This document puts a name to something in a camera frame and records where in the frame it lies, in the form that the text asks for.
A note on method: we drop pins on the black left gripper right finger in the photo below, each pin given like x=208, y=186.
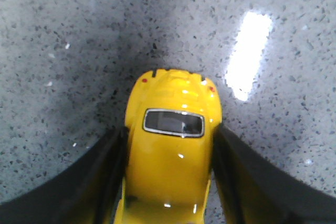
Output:
x=253, y=190

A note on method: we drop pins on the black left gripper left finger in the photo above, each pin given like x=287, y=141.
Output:
x=85, y=192

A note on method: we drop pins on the yellow toy beetle car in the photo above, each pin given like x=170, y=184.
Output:
x=172, y=116

